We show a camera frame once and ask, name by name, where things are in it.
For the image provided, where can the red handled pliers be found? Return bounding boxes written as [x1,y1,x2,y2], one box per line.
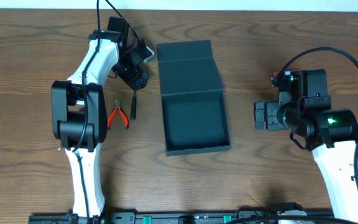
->
[106,99,130,131]

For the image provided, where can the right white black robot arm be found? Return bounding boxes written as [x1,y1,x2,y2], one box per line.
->
[254,69,358,222]

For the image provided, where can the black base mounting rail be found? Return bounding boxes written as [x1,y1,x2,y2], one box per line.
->
[28,202,334,224]

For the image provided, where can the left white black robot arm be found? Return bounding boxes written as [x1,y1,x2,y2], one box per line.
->
[51,17,154,223]

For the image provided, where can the small steel claw hammer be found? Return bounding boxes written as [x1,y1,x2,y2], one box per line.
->
[130,90,137,120]

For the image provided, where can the black open gift box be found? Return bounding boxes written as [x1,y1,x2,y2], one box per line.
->
[157,40,232,156]

